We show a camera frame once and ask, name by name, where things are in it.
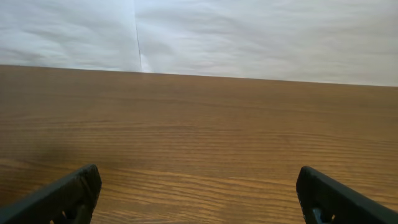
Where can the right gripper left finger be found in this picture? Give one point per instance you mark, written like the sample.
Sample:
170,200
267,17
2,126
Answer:
68,196

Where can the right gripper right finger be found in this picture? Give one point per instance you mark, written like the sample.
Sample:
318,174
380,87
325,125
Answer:
326,196

